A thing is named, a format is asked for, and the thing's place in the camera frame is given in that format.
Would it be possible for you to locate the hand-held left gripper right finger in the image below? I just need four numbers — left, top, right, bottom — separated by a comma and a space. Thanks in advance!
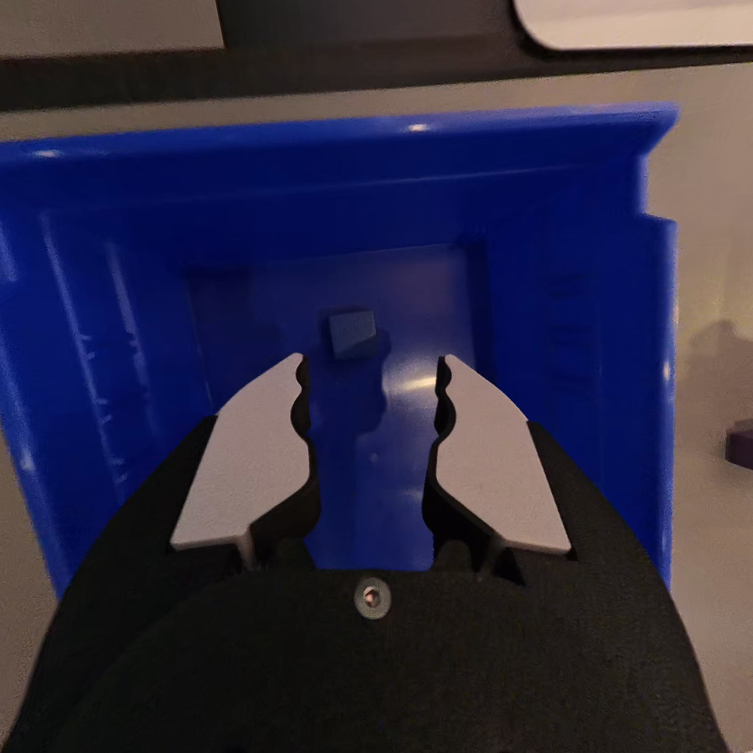
422, 353, 573, 569

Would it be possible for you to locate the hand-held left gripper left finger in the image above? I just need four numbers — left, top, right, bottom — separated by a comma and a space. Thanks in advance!
169, 352, 322, 564

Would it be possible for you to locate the dark blue wooden cube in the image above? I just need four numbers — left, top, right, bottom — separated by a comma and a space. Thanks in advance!
327, 309, 378, 361

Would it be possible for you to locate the purple wooden cube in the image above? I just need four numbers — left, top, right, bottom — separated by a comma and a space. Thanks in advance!
725, 418, 753, 471

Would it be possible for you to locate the blue plastic storage bin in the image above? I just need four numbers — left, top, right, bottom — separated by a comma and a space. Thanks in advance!
0, 101, 682, 601

